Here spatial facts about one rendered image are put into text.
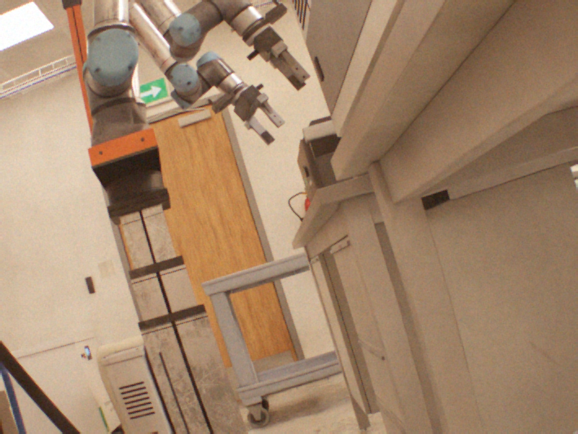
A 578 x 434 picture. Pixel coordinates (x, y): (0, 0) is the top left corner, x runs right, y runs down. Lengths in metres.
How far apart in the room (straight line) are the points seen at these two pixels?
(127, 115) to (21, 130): 4.04
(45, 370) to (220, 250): 1.60
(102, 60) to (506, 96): 1.17
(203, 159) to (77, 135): 1.02
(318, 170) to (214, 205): 3.05
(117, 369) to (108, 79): 0.66
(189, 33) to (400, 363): 0.84
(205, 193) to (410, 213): 4.33
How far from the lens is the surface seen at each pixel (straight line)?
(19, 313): 5.54
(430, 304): 0.96
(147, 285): 1.75
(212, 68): 2.17
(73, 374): 4.73
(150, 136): 1.61
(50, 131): 5.56
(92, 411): 4.74
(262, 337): 5.20
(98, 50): 1.55
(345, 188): 1.37
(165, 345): 1.74
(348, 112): 0.84
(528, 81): 0.43
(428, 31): 0.42
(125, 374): 1.69
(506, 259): 1.57
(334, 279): 2.57
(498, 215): 1.57
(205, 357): 1.74
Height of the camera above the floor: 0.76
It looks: 4 degrees up
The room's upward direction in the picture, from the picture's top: 17 degrees counter-clockwise
